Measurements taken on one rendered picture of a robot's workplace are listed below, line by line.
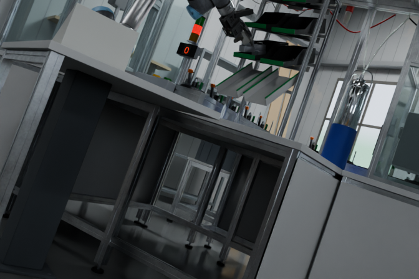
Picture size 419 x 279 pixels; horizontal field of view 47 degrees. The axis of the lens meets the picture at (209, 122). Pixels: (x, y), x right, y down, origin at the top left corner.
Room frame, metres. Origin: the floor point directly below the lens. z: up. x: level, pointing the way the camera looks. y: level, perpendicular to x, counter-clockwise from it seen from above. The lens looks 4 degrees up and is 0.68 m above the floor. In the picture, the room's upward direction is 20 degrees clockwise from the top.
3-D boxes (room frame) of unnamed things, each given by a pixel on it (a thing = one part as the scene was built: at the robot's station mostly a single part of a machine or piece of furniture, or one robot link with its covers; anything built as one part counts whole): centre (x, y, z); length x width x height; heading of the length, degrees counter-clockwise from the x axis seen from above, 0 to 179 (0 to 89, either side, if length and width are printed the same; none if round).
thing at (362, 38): (3.25, -0.79, 1.56); 0.04 x 0.04 x 1.39; 60
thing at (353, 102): (2.91, -0.78, 1.32); 0.14 x 0.14 x 0.38
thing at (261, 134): (2.91, -0.08, 0.84); 1.50 x 1.41 x 0.03; 60
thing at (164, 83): (2.38, 0.32, 0.93); 0.21 x 0.07 x 0.06; 60
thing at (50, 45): (2.09, 0.50, 0.84); 0.90 x 0.70 x 0.03; 33
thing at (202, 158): (4.61, -0.35, 0.73); 0.62 x 0.42 x 0.23; 60
